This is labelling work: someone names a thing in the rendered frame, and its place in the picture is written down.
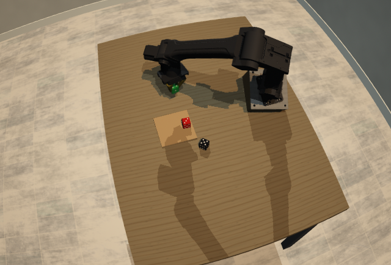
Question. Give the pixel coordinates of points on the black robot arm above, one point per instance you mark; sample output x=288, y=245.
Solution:
x=250, y=49

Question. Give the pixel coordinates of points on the red die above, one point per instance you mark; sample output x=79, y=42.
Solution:
x=186, y=122

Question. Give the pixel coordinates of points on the black die with white pips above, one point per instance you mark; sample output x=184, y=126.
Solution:
x=204, y=144

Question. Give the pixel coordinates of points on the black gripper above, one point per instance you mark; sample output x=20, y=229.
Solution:
x=173, y=75

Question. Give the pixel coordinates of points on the green die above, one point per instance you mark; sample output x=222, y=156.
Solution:
x=175, y=88

